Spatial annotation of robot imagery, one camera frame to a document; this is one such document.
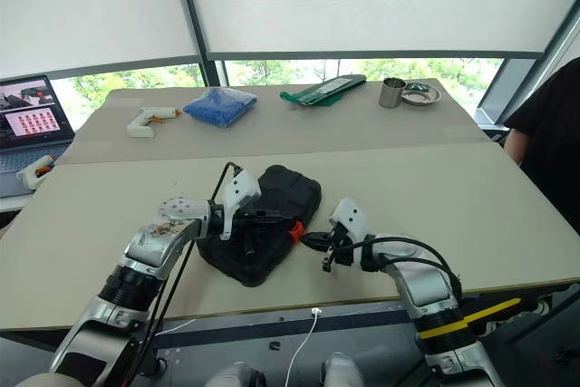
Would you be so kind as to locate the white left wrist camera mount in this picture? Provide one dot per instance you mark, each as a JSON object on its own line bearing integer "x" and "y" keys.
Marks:
{"x": 240, "y": 192}

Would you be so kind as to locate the black plastic tool case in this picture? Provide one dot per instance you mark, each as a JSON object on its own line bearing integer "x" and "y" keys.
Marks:
{"x": 290, "y": 192}

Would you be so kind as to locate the white glue gun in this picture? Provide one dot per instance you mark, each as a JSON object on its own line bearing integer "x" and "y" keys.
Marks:
{"x": 36, "y": 171}
{"x": 145, "y": 122}

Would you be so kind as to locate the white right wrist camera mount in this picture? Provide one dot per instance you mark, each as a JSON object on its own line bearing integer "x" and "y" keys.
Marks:
{"x": 353, "y": 224}

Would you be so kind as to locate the green flat pouch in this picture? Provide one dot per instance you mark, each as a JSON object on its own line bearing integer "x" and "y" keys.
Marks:
{"x": 321, "y": 90}

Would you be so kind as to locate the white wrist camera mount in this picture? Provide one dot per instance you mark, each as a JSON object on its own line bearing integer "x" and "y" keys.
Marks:
{"x": 353, "y": 224}
{"x": 240, "y": 192}

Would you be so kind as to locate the grey slanted panel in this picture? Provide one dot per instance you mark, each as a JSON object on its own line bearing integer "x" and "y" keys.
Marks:
{"x": 503, "y": 92}

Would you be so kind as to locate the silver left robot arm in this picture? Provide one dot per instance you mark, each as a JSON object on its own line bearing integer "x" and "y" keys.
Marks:
{"x": 149, "y": 242}

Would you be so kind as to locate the blue mesh bag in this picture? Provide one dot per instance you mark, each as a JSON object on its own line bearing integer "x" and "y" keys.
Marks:
{"x": 219, "y": 106}

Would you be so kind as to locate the bystander in black shirt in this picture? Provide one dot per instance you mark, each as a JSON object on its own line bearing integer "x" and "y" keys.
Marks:
{"x": 553, "y": 147}

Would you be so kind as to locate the grey rounded robot knee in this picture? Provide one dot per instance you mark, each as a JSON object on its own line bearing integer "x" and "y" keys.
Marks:
{"x": 235, "y": 375}
{"x": 342, "y": 373}

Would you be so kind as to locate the stainless steel dish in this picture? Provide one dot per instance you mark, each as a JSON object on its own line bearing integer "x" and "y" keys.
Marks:
{"x": 423, "y": 97}

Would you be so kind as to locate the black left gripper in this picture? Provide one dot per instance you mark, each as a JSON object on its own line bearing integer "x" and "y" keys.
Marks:
{"x": 247, "y": 219}

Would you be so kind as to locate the stainless steel cup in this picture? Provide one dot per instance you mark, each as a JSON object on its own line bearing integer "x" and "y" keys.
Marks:
{"x": 392, "y": 94}

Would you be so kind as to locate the small black floor scrap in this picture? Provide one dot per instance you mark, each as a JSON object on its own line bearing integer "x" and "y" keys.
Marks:
{"x": 273, "y": 345}

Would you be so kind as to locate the tan rounded shape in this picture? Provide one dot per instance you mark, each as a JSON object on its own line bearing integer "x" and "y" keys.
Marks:
{"x": 50, "y": 380}

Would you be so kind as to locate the grey window frame post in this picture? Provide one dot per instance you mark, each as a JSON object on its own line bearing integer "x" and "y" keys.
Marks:
{"x": 199, "y": 15}

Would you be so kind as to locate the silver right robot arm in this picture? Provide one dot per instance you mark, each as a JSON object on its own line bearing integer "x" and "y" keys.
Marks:
{"x": 421, "y": 278}

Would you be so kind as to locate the grey open laptop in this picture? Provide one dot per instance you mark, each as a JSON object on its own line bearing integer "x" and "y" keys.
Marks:
{"x": 31, "y": 110}

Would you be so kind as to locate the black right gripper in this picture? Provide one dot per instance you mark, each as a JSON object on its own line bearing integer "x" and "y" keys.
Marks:
{"x": 342, "y": 251}

